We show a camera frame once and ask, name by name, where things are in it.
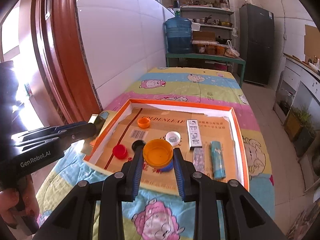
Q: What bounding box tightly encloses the gold rectangular lighter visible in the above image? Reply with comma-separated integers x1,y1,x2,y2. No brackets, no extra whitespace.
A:
81,112,108,155

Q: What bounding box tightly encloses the red bottle cap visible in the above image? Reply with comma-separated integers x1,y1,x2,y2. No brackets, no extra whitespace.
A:
112,144,128,160

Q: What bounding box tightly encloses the teal lighter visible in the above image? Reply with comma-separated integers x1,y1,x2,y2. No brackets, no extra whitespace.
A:
210,141,226,179

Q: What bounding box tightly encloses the black bottle cap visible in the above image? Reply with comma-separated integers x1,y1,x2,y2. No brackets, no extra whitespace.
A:
131,140,146,152

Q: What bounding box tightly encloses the small orange bottle cap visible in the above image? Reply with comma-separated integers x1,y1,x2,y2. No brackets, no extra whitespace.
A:
137,117,151,129

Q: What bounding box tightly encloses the large orange bottle cap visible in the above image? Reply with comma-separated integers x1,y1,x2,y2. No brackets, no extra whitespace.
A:
143,139,173,169

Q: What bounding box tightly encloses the glitter floral lighter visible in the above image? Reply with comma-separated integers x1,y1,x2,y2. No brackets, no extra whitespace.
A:
193,147,205,173

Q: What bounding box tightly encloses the white bottle cap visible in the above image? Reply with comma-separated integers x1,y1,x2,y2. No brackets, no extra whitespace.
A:
165,131,181,147

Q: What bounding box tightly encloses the blue bottle cap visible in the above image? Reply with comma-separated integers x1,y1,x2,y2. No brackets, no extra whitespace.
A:
160,161,174,172

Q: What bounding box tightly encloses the white Hello Kitty lighter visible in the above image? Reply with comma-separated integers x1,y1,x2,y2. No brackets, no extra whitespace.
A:
187,119,202,150

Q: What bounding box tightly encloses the person's left hand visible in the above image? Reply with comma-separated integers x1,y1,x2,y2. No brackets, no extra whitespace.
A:
0,175,40,229

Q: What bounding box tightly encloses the cartoon patterned quilt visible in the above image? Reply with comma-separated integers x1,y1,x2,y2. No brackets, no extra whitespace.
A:
36,68,274,239

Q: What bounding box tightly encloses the golden cardboard liner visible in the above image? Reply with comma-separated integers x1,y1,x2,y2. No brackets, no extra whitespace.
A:
88,108,242,182

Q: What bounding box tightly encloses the shallow orange-rimmed box tray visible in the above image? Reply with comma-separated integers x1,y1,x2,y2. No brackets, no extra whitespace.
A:
84,99,249,194

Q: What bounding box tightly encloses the potted green plant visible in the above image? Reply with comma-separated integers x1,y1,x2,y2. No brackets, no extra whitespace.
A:
284,107,316,158

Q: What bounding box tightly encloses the white kitchen counter cabinet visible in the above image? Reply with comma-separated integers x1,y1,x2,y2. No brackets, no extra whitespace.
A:
273,53,319,192

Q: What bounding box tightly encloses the blue water jug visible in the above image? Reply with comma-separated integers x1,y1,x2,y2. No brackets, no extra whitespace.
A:
164,0,192,54

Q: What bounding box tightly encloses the green side table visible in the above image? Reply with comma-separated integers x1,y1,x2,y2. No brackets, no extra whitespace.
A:
165,53,246,88

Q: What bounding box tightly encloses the plastic bag of food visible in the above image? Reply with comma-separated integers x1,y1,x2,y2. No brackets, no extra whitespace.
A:
225,40,240,59

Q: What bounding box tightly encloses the white shelving rack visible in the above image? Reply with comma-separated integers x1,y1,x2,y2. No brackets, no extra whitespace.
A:
178,0,237,45

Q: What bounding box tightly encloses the black refrigerator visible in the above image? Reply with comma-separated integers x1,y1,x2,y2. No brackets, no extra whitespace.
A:
239,4,274,86

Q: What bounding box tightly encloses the red wooden door frame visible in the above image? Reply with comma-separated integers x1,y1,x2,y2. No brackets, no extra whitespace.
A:
18,0,102,126

